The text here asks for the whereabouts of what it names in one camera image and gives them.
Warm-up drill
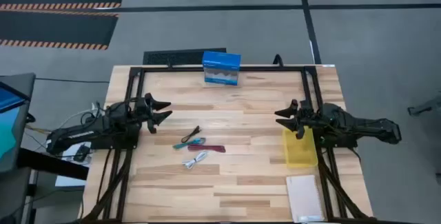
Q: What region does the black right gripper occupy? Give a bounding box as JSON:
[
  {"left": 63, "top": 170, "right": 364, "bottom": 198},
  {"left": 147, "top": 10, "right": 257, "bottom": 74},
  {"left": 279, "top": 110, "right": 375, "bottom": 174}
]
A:
[{"left": 274, "top": 99, "right": 323, "bottom": 141}]

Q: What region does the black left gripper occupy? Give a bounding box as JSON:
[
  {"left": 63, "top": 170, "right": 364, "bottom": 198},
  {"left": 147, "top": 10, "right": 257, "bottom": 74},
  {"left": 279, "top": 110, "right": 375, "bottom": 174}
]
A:
[{"left": 132, "top": 92, "right": 174, "bottom": 135}]

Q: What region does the black USB-C cable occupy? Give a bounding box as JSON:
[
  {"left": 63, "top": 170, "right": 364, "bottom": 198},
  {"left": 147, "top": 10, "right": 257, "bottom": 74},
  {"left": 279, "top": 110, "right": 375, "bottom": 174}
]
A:
[{"left": 181, "top": 125, "right": 203, "bottom": 144}]

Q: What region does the pink braided USB-C cable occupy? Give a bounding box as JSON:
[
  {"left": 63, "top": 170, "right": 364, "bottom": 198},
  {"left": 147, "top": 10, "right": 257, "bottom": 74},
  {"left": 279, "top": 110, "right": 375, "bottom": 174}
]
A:
[{"left": 187, "top": 143, "right": 227, "bottom": 154}]

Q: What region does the white USB-C cable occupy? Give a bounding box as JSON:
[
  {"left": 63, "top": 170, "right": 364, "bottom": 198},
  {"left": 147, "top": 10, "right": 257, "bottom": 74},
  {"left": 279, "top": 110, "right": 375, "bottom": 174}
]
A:
[{"left": 181, "top": 150, "right": 209, "bottom": 170}]

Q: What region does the yellow translucent plastic bin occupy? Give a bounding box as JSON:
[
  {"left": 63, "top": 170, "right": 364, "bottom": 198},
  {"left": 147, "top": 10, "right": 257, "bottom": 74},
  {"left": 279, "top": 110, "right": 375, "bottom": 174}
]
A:
[{"left": 282, "top": 126, "right": 319, "bottom": 169}]

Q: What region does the black ribbed floor mat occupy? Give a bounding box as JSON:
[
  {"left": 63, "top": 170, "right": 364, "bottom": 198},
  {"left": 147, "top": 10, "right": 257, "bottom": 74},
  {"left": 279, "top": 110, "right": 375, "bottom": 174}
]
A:
[{"left": 142, "top": 47, "right": 227, "bottom": 66}]

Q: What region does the blue game controller box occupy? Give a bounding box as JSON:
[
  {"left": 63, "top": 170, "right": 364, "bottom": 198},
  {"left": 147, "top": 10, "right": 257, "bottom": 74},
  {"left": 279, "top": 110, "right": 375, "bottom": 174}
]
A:
[{"left": 201, "top": 50, "right": 242, "bottom": 87}]

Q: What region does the white flat box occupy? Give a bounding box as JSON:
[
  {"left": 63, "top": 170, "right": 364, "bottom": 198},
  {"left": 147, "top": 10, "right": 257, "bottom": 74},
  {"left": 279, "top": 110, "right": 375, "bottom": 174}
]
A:
[{"left": 285, "top": 174, "right": 326, "bottom": 224}]

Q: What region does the black power adapter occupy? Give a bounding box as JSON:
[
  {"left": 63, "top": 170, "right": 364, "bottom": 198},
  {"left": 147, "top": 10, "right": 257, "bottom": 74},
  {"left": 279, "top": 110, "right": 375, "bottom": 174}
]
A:
[{"left": 73, "top": 143, "right": 91, "bottom": 163}]

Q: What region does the white paper sheet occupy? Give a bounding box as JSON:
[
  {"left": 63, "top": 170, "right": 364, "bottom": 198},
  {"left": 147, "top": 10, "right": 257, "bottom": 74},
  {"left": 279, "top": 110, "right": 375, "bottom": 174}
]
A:
[{"left": 54, "top": 141, "right": 94, "bottom": 188}]

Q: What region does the black chair base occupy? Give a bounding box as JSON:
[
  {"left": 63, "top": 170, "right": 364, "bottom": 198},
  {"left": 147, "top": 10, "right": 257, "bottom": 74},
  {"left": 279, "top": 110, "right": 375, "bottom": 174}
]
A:
[{"left": 407, "top": 94, "right": 441, "bottom": 117}]

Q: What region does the computer monitor with blue screen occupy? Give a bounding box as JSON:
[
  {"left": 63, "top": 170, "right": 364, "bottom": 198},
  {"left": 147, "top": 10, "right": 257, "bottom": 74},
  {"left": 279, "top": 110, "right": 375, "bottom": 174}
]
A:
[{"left": 0, "top": 72, "right": 37, "bottom": 174}]

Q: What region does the teal braided USB-C cable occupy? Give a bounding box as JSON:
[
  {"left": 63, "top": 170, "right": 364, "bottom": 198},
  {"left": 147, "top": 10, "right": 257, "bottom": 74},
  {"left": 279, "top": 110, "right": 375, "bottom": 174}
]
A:
[{"left": 172, "top": 137, "right": 207, "bottom": 150}]

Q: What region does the black aluminium rig frame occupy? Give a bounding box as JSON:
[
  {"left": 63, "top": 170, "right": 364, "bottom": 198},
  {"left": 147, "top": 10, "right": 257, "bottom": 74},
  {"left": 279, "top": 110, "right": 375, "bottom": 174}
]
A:
[{"left": 81, "top": 63, "right": 377, "bottom": 224}]

